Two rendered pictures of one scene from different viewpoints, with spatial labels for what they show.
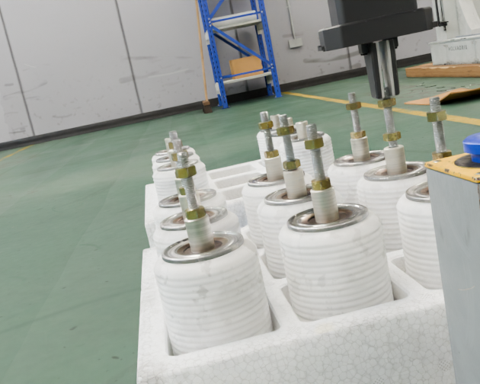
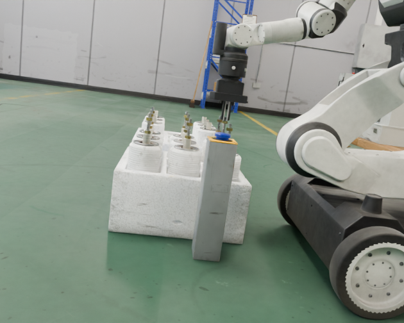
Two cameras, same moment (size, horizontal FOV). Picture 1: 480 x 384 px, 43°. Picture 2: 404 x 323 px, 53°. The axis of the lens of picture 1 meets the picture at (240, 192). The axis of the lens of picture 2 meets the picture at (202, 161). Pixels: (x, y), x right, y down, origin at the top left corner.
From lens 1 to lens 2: 65 cm
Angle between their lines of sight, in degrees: 1
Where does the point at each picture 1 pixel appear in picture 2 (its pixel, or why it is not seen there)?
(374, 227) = (197, 154)
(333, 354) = (171, 184)
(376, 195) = not seen: hidden behind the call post
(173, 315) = (130, 159)
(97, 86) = (133, 69)
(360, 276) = (188, 166)
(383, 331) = (187, 182)
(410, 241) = not seen: hidden behind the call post
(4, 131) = (71, 76)
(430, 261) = not seen: hidden behind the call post
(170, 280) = (133, 148)
